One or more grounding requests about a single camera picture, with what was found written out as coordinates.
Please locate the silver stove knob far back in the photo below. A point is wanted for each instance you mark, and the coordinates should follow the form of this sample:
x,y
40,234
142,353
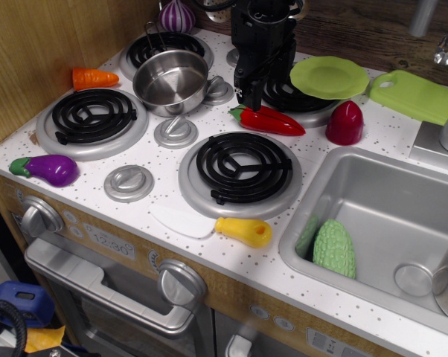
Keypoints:
x,y
232,57

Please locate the back right black burner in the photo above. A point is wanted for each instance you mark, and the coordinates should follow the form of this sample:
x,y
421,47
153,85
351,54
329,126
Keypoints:
x,y
285,97

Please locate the front right black burner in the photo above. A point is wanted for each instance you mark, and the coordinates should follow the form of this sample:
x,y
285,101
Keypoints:
x,y
243,168

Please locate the green plastic cutting board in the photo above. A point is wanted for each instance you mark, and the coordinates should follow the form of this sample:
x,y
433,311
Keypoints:
x,y
411,95

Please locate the front left black burner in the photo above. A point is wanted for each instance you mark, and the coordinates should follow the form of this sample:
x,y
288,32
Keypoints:
x,y
92,115

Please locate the white knife yellow handle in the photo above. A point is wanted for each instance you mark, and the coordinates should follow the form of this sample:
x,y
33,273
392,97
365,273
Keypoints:
x,y
251,232

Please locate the silver stove knob middle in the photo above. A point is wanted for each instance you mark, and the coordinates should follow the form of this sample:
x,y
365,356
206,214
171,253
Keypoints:
x,y
176,133

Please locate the dark red toy vegetable half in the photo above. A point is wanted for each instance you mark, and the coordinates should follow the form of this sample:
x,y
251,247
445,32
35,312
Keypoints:
x,y
346,124

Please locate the silver oven door handle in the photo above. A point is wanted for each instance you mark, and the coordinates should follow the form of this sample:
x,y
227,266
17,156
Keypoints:
x,y
81,276

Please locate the hanging metal strainer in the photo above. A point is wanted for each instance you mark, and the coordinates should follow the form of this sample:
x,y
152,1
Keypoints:
x,y
218,11

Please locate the back left black burner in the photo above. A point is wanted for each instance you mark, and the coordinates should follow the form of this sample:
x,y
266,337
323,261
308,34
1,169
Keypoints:
x,y
145,47

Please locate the silver oven dial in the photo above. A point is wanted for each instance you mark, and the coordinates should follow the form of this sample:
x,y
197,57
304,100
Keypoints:
x,y
179,284
40,217

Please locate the right silver oven dial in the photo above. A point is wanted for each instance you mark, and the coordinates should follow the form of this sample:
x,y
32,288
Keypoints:
x,y
179,284

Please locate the silver toy faucet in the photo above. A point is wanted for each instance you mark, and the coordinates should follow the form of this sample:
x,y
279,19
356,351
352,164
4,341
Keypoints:
x,y
431,145

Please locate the silver stove knob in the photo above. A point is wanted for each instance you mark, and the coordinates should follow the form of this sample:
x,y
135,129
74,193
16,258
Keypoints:
x,y
176,133
218,93
232,57
128,183

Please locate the grey toy sink basin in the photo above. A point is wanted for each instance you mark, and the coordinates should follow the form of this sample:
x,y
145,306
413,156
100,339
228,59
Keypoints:
x,y
397,216

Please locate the yellow cloth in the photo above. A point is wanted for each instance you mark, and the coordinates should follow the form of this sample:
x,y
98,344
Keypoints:
x,y
39,339

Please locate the small stainless steel pot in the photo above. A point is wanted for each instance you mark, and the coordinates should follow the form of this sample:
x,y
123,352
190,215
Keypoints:
x,y
171,83

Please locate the black burner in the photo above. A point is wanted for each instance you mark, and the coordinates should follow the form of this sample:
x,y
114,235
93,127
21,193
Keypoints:
x,y
243,168
285,97
92,115
145,47

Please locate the green toy bitter gourd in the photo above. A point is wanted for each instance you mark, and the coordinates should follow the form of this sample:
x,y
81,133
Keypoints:
x,y
333,249

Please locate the blue device with cable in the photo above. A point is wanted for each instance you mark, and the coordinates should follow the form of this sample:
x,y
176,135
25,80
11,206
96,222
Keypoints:
x,y
23,306

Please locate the oven clock display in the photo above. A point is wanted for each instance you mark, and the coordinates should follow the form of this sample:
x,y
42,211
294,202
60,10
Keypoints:
x,y
110,241

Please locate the purple toy eggplant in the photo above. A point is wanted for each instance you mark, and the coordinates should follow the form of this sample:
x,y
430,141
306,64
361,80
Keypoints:
x,y
57,170

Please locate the green plastic plate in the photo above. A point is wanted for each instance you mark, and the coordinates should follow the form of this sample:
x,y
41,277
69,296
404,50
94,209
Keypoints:
x,y
329,78

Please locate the purple striped toy onion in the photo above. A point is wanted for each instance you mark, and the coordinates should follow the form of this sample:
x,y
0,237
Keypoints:
x,y
177,17

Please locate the red toy chili pepper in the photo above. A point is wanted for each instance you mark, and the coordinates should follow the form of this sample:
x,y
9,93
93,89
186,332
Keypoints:
x,y
266,120

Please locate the left silver oven dial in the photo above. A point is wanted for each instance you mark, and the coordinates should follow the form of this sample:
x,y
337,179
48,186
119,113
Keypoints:
x,y
40,217

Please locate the orange toy carrot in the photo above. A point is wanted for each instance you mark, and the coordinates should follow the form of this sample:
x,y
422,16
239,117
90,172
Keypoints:
x,y
89,78

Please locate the silver stove knob front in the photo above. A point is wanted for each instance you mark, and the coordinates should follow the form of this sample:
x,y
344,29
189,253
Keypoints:
x,y
128,183

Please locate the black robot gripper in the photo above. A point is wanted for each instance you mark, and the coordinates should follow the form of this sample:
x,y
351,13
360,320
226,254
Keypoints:
x,y
263,33

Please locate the silver cabinet door handle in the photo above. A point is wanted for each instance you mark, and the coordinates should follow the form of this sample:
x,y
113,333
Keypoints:
x,y
238,346

